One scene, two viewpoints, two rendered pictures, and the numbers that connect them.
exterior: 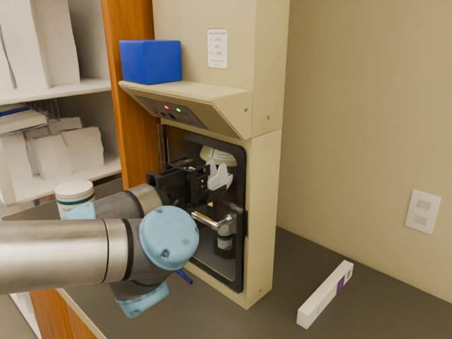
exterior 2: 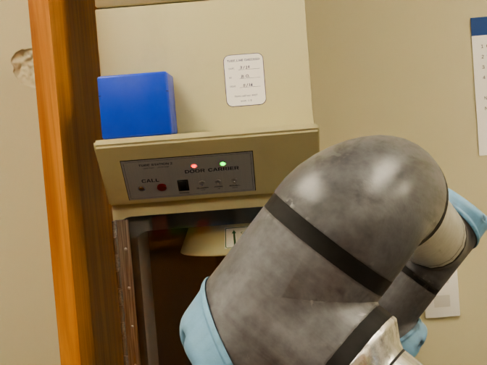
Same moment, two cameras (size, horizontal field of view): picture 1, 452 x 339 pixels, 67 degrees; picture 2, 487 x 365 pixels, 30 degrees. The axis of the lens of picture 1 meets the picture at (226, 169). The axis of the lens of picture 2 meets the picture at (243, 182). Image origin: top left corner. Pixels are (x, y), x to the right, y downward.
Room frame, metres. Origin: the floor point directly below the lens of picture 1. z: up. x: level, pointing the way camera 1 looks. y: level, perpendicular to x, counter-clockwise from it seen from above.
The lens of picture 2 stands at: (-0.25, 0.97, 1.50)
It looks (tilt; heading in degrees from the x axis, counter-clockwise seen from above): 3 degrees down; 317
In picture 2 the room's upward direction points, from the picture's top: 5 degrees counter-clockwise
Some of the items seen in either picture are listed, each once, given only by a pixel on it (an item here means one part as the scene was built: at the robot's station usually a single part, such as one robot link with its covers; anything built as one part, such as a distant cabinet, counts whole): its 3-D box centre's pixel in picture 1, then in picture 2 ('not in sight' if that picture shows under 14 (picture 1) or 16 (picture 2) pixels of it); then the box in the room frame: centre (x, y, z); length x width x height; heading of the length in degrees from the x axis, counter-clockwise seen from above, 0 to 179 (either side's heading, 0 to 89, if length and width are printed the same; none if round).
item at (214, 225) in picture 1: (210, 218); not in sight; (0.73, 0.04, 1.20); 0.10 x 0.05 x 0.03; 46
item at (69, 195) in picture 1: (77, 204); not in sight; (1.14, 0.56, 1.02); 0.13 x 0.13 x 0.15
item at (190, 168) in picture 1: (178, 187); not in sight; (0.60, 0.09, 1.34); 0.12 x 0.08 x 0.09; 137
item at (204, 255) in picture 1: (200, 207); (225, 338); (0.80, 0.07, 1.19); 0.30 x 0.01 x 0.40; 46
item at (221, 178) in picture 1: (222, 175); not in sight; (0.67, 0.01, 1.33); 0.09 x 0.03 x 0.06; 137
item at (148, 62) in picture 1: (151, 60); (138, 106); (0.83, 0.17, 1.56); 0.10 x 0.10 x 0.09; 47
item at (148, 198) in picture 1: (142, 204); not in sight; (0.55, 0.15, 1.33); 0.08 x 0.05 x 0.08; 47
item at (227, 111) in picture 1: (180, 107); (210, 165); (0.76, 0.10, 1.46); 0.32 x 0.12 x 0.10; 47
